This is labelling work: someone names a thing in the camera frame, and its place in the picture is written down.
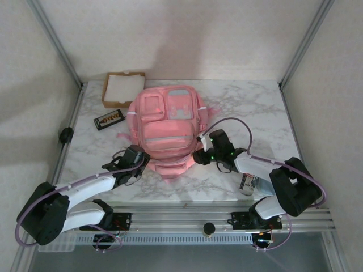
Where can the aluminium frame post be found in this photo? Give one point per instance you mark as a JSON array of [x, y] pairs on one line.
[[306, 42], [54, 39]]

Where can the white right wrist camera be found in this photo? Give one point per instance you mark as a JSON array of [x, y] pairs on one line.
[[204, 141]]

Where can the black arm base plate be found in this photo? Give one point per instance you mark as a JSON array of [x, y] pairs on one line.
[[241, 221], [124, 221]]

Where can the white foam pad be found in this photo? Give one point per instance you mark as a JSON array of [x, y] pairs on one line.
[[124, 88]]

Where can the black round knob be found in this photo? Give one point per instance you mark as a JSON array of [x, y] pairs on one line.
[[209, 228]]

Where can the striped patterned can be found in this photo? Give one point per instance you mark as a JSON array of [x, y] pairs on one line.
[[248, 184]]

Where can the aluminium front rail base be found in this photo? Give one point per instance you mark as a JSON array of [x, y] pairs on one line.
[[181, 216]]

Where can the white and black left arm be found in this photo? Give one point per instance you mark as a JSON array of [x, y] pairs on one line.
[[85, 187]]

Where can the brown cardboard box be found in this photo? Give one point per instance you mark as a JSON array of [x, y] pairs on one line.
[[105, 102]]

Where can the black round lid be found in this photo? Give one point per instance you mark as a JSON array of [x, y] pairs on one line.
[[65, 135]]

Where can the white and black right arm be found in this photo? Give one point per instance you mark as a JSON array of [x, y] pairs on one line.
[[295, 187]]

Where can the pink student backpack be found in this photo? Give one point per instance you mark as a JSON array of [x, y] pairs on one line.
[[167, 133]]

